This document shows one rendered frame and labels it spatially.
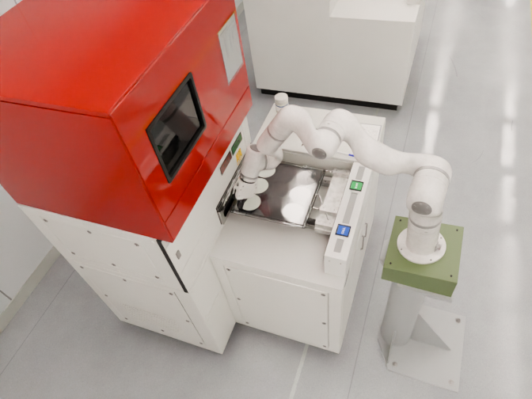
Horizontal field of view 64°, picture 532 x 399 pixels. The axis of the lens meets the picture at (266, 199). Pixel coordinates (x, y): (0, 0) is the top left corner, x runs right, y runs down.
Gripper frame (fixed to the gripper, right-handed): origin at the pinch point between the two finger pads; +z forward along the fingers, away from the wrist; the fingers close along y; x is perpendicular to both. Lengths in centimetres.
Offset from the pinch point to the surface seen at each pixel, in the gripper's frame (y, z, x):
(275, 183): 20.2, -6.9, 3.2
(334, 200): 37.0, -12.7, -21.1
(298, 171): 32.3, -12.7, 3.2
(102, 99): -70, -66, -20
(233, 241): -5.6, 13.8, -9.8
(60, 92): -78, -62, -9
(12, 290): -93, 129, 86
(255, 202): 7.2, -1.0, -1.5
